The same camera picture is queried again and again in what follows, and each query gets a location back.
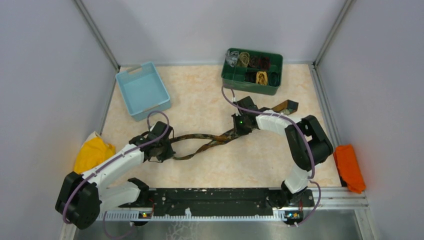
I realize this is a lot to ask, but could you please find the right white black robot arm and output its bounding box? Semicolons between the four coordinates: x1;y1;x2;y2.
231;96;334;206

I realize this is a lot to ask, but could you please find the grey slotted cable duct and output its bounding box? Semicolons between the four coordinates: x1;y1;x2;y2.
96;210;287;222

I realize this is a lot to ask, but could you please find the tan rolled tie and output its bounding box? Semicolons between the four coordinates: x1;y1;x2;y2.
237;52;250;68

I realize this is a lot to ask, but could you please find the green compartment organizer box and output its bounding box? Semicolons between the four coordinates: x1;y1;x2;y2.
221;47;284;96

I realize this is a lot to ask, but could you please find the white cloth under yellow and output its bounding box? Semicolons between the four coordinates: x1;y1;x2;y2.
85;131;103;142

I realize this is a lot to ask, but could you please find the yellow patterned rolled tie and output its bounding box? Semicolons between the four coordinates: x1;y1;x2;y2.
255;71;269;86

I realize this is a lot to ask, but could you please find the dark red rolled tie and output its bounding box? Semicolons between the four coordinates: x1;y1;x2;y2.
248;55;271;71

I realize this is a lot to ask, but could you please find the grey rolled tie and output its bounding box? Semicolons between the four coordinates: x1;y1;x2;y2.
225;50;240;68

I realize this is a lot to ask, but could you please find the brown blue floral tie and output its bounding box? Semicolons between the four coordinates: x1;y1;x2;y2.
170;99;299;161

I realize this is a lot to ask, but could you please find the dark green rolled tie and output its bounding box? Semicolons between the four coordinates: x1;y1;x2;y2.
268;72;281;87

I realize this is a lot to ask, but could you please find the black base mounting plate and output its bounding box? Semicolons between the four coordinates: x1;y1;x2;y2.
122;187;315;217

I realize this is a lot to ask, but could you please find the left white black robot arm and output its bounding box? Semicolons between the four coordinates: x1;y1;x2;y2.
55;121;174;230

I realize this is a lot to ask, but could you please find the light blue plastic basket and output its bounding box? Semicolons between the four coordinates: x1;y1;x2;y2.
115;62;172;122

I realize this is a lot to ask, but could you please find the orange cloth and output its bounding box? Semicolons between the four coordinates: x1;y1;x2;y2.
333;144;366;194

